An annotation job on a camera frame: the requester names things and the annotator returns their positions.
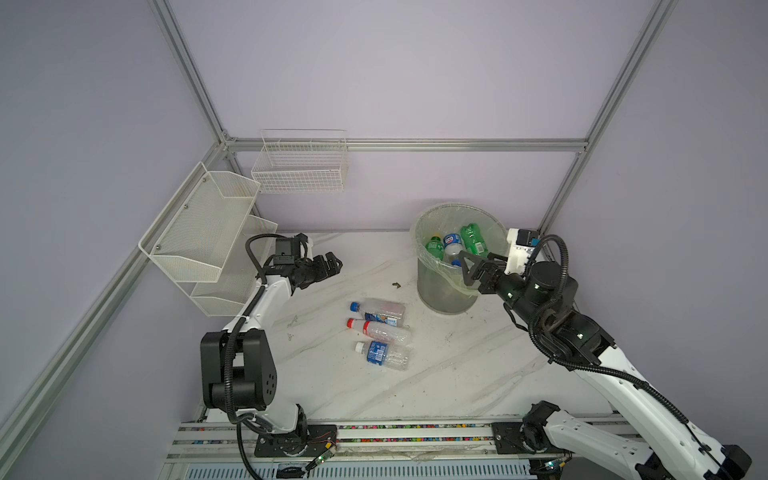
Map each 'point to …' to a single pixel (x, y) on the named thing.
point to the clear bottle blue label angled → (385, 354)
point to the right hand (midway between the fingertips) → (467, 258)
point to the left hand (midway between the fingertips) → (329, 271)
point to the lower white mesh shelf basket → (226, 297)
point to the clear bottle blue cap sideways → (384, 311)
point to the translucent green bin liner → (441, 220)
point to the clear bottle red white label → (382, 331)
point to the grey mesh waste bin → (436, 293)
